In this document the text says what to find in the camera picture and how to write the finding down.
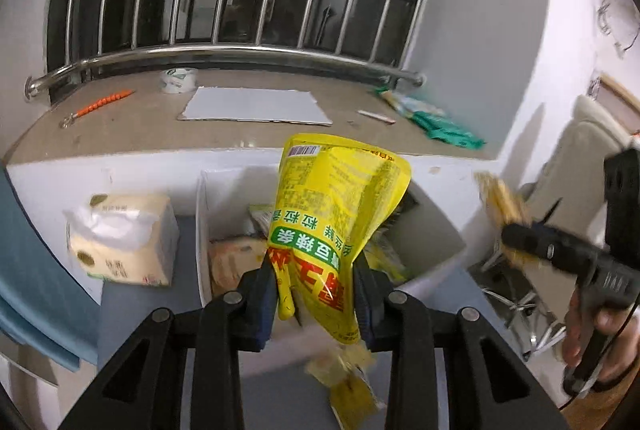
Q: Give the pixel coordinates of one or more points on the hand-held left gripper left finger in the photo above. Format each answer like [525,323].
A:
[260,305]

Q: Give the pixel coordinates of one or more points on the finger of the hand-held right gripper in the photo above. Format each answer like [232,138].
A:
[545,245]

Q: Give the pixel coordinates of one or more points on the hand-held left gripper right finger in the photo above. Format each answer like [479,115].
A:
[367,310]

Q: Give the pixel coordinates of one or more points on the orange snack packet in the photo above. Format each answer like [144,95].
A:
[232,262]

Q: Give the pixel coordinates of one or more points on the brown wafer packet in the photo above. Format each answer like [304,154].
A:
[500,200]

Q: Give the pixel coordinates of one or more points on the green seaweed snack packet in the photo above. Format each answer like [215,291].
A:
[260,220]

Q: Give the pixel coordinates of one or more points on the white cardboard box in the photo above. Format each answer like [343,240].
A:
[430,240]

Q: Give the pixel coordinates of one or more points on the yellow snack packet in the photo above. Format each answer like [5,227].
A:
[330,210]

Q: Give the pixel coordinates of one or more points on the person's right hand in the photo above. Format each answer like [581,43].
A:
[620,340]

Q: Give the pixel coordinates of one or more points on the cream office chair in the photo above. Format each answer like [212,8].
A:
[575,160]

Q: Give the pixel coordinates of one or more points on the small yellow pastry packet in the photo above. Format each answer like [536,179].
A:
[350,395]

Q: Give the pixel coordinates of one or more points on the cream tissue pack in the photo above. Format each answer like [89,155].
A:
[125,255]

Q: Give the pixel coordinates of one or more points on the green plastic bag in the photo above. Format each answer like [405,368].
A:
[450,132]

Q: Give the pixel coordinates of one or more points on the small pale stick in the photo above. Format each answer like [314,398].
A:
[376,116]

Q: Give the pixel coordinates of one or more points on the white green wipes packet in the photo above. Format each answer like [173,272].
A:
[412,102]

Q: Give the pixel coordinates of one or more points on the stone window sill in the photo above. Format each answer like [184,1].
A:
[150,140]

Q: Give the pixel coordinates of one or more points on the white cardboard sheet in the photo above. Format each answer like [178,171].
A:
[255,106]

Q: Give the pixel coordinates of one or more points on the blue curtain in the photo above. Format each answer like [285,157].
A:
[30,270]

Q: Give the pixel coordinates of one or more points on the clear tape roll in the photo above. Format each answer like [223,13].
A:
[177,81]

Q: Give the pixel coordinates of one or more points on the orange beaded tool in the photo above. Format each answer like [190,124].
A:
[97,105]

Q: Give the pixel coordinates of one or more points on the wooden frame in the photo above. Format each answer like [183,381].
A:
[620,89]

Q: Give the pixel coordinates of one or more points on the steel window guard rail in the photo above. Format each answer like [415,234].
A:
[225,52]

